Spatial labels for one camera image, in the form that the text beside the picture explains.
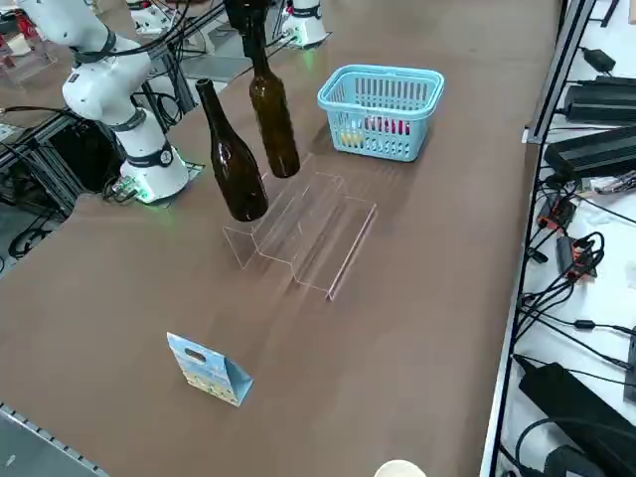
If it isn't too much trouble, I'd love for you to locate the blue printed paper bag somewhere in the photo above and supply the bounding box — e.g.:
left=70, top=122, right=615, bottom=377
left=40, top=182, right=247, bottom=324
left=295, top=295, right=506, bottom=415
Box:
left=166, top=331, right=255, bottom=408

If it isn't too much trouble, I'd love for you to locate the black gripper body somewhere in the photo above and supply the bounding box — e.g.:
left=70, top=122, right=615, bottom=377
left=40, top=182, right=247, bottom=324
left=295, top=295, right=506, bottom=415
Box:
left=224, top=0, right=272, bottom=32

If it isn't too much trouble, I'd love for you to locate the brown straight-shouldered wine bottle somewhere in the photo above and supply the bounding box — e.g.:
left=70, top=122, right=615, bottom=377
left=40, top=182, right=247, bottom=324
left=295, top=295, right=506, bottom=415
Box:
left=247, top=47, right=302, bottom=179

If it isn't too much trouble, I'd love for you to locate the clear acrylic stand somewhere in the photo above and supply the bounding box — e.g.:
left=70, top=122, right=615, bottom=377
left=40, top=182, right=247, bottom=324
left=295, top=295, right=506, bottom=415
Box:
left=0, top=37, right=60, bottom=90

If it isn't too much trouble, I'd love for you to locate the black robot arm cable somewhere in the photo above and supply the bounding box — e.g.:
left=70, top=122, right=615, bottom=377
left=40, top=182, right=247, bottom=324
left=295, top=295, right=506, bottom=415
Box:
left=69, top=0, right=235, bottom=64

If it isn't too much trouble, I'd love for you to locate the red black electronic module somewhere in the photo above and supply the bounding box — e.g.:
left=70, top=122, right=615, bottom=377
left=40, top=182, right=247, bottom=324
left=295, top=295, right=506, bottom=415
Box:
left=539, top=193, right=577, bottom=231
left=556, top=236, right=605, bottom=284

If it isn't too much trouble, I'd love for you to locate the clear acrylic stepped shelf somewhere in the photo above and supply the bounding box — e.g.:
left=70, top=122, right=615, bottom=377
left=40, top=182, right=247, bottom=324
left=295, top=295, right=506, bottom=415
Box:
left=222, top=151, right=378, bottom=302

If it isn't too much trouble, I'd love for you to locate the large black power brick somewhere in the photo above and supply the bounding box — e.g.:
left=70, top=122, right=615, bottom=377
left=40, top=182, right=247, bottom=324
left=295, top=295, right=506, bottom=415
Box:
left=519, top=362, right=636, bottom=477

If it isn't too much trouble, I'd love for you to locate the paper cup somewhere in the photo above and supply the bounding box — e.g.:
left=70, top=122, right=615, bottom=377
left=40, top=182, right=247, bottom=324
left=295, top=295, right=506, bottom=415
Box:
left=373, top=459, right=423, bottom=477

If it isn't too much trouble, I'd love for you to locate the light blue plastic basket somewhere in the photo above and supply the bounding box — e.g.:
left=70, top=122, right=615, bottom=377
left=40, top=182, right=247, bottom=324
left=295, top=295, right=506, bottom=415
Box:
left=316, top=64, right=446, bottom=163

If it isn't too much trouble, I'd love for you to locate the brown sloping-shouldered wine bottle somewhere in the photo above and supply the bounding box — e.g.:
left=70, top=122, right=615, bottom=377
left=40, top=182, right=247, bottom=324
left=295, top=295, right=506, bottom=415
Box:
left=194, top=78, right=270, bottom=224

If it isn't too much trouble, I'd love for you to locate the red soda bottle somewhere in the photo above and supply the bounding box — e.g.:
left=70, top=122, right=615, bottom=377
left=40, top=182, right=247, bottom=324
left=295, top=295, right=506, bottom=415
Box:
left=365, top=114, right=411, bottom=138

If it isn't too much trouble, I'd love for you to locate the small black power adapter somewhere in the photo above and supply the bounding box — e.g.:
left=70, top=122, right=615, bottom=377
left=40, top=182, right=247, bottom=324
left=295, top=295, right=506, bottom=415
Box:
left=580, top=47, right=617, bottom=74

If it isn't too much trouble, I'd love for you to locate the aluminium frame post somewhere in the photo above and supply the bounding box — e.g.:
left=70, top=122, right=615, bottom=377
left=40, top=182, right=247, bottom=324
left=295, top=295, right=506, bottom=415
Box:
left=524, top=0, right=597, bottom=145

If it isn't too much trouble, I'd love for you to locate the white machine base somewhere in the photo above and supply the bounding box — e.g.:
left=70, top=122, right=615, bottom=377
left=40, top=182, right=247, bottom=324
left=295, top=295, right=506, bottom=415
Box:
left=123, top=0, right=170, bottom=35

